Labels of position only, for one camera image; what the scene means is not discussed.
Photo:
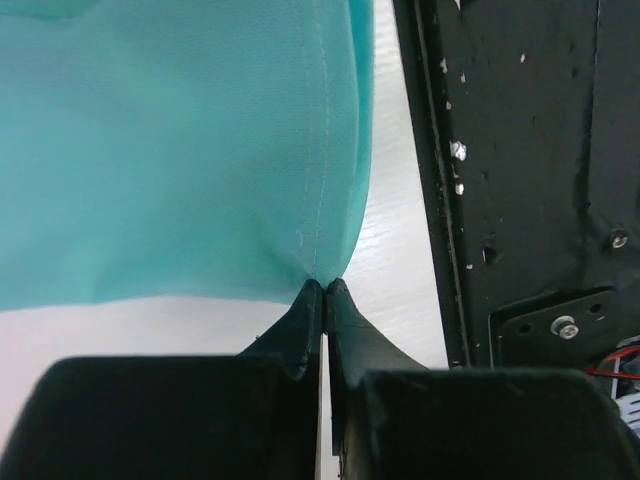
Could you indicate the teal t shirt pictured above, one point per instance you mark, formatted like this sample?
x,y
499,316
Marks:
x,y
202,148

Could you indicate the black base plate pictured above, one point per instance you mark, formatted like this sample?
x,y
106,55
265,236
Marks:
x,y
526,121

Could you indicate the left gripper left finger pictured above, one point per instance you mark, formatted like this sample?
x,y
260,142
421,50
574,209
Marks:
x,y
253,415

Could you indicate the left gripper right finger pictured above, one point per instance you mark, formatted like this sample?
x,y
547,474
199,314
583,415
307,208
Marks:
x,y
393,418

